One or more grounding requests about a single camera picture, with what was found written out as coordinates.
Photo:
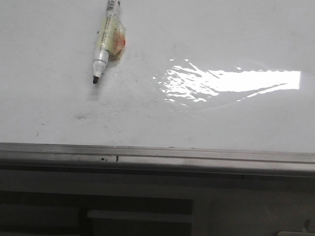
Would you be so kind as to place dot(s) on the aluminium whiteboard frame rail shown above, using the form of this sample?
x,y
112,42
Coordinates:
x,y
155,161

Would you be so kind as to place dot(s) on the white black-tipped whiteboard marker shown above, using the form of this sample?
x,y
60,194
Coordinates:
x,y
111,40

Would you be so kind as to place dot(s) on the white glossy whiteboard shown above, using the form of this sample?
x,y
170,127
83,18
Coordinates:
x,y
219,74

